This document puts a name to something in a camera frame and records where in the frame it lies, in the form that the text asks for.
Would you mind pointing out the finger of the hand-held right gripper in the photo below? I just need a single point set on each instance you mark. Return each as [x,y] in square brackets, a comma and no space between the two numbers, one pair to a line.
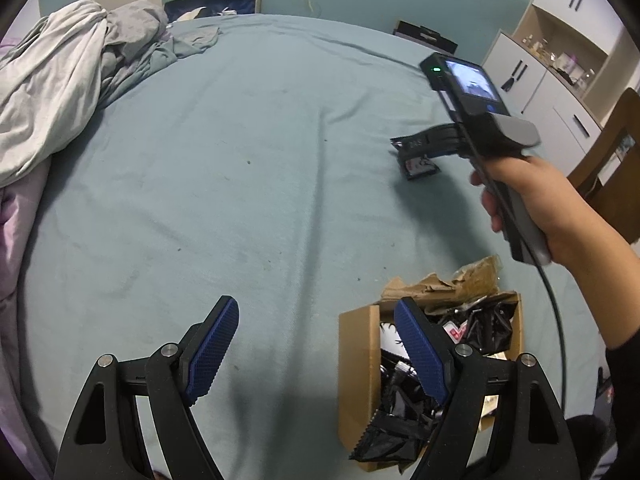
[435,142]

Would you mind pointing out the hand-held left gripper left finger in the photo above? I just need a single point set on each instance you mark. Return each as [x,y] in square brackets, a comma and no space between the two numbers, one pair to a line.
[212,355]

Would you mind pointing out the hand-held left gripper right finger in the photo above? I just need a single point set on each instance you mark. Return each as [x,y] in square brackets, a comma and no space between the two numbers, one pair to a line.
[420,355]

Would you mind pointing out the black foil snack packet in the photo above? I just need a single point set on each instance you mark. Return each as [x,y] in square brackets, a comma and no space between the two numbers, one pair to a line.
[417,166]

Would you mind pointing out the brown cardboard box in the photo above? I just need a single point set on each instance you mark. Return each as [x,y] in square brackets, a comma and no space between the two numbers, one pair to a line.
[357,360]

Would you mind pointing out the pile of black snack packets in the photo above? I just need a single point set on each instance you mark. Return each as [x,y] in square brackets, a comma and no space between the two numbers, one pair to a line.
[480,325]

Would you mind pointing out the person's right forearm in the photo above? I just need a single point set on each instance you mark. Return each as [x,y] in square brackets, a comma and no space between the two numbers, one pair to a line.
[600,270]

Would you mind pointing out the person's right hand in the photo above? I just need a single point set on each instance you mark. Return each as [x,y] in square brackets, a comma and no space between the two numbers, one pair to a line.
[540,190]

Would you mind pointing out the small black hanging object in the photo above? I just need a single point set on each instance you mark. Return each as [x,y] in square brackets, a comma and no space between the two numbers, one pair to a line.
[509,83]

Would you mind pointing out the white cabinet with open shelf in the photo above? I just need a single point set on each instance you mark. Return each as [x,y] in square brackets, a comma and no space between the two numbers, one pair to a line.
[540,80]

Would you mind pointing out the black flat box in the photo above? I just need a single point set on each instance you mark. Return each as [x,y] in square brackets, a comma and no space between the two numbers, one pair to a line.
[425,36]

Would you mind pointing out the small bottles and jars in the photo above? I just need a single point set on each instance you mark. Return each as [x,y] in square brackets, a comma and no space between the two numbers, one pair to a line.
[560,60]

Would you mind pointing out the crumpled clear packing tape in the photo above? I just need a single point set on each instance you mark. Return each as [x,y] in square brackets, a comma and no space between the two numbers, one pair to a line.
[477,270]

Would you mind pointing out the brown wooden chair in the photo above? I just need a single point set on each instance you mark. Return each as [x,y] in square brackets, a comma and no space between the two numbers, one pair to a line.
[585,175]

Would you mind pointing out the lilac quilt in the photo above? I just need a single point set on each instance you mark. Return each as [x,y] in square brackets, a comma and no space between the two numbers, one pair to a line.
[15,235]

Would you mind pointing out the crumpled grey-green duvet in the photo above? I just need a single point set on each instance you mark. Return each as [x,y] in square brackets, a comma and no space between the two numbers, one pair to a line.
[50,85]

